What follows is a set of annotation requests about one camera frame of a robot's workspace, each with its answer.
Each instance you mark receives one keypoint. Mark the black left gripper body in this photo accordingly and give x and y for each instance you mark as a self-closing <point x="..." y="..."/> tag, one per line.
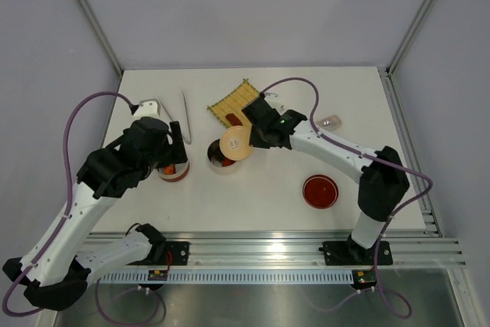
<point x="164" y="158"/>

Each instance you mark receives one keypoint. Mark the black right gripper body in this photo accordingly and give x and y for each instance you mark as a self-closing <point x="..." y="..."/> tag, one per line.
<point x="266" y="143"/>

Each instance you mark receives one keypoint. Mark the orange spotted food piece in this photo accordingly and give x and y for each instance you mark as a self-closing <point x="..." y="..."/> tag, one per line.
<point x="169" y="170"/>

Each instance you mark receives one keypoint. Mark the cream round lid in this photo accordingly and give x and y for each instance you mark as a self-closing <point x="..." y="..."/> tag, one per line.
<point x="235" y="143"/>

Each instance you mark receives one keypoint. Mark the dark red meat slice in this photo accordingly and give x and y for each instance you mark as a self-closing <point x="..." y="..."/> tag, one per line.
<point x="233" y="120"/>

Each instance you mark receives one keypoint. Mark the black sea cucumber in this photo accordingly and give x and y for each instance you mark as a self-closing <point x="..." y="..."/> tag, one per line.
<point x="215" y="155"/>

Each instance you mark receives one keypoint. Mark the red sausage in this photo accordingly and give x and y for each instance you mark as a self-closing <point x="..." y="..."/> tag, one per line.
<point x="227" y="162"/>

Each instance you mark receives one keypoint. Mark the red round lid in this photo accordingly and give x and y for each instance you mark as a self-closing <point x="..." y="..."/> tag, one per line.
<point x="320" y="192"/>

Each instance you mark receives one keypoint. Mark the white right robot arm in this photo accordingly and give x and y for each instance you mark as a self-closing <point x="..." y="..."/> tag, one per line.
<point x="381" y="184"/>

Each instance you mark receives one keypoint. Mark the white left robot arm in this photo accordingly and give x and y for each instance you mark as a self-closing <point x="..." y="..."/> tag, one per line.
<point x="53" y="274"/>

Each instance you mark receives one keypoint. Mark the red-based steel lunch container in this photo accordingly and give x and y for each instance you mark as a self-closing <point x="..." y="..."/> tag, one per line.
<point x="182" y="170"/>

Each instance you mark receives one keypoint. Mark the beige steel lunch container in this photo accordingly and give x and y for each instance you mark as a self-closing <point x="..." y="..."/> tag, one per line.
<point x="219" y="169"/>

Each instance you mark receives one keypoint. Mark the woven bamboo tray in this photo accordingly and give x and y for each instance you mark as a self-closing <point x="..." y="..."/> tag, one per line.
<point x="233" y="103"/>

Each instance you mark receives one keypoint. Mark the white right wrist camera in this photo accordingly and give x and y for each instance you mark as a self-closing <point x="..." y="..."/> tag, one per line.
<point x="275" y="101"/>

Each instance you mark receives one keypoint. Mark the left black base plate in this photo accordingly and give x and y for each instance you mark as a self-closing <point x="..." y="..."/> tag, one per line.
<point x="175" y="252"/>

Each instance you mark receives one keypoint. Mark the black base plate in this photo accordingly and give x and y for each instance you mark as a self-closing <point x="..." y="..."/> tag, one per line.
<point x="175" y="252"/>
<point x="342" y="253"/>

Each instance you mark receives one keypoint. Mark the aluminium mounting rail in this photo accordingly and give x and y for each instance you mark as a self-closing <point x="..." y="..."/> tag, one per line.
<point x="300" y="250"/>

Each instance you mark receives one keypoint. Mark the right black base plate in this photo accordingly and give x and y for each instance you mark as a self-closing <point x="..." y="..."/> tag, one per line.
<point x="342" y="253"/>

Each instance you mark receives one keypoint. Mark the white slotted cable duct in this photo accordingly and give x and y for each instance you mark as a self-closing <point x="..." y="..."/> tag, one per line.
<point x="235" y="277"/>

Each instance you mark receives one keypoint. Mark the left aluminium frame post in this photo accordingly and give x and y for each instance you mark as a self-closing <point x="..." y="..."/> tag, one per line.
<point x="99" y="34"/>

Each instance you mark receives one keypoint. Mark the aluminium frame post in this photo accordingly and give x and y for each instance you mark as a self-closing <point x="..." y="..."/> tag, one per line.
<point x="419" y="17"/>
<point x="99" y="34"/>

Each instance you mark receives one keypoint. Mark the right aluminium frame post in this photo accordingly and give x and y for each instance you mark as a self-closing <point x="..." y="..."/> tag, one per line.
<point x="419" y="17"/>

